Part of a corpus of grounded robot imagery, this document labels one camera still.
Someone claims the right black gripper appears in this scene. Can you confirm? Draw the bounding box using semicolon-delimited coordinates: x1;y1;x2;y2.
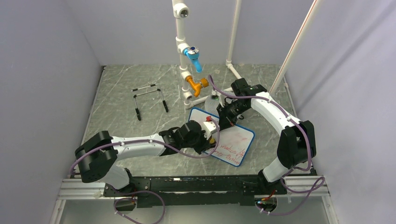
216;100;249;132

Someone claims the blue framed whiteboard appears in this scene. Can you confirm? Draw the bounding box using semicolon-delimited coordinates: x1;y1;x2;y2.
188;107;256;168

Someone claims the yellow black eraser pad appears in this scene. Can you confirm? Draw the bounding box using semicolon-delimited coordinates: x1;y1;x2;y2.
209;138;216;147

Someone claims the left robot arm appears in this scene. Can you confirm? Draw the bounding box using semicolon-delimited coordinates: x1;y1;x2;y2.
71;120;219;196

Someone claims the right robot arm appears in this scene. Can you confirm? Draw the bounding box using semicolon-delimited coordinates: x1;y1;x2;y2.
209;78;317;194

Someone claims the orange plastic tap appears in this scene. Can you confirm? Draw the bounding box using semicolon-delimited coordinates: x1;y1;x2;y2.
185;76;209;97

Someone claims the blue plastic tap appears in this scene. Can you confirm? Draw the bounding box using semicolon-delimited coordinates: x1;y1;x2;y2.
183;46;203;73

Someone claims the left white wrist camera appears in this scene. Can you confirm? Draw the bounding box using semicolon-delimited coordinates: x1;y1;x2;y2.
202;116;220;140

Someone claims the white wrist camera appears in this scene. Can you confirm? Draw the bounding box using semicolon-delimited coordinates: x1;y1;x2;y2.
210;90;222;103
202;116;220;140

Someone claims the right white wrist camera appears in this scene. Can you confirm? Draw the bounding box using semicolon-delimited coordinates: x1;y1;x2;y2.
210;90;222;103

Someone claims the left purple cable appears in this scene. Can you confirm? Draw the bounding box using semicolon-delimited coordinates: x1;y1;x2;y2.
68;119;221;224

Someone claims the purple cable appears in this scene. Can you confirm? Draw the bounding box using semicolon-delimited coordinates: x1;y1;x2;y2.
207;74;326;217
68;119;221;224

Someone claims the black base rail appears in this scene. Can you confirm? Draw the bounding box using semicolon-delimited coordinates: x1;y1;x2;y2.
104;175;286;208

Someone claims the black wire whiteboard stand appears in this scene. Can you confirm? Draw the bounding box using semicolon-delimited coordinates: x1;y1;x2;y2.
130;83;169;121

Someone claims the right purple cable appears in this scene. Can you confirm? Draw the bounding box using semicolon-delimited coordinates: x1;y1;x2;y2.
207;74;326;217

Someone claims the white PVC pipe frame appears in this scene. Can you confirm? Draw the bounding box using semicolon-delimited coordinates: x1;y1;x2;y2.
171;0;322;110

